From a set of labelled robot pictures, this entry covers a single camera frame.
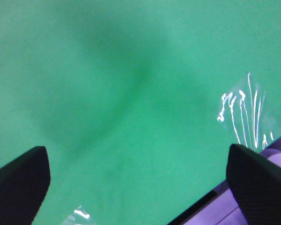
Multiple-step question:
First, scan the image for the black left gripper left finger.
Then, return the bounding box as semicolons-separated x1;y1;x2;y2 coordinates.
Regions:
0;146;51;225

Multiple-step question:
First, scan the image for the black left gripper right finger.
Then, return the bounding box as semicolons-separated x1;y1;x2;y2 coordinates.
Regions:
226;144;281;225

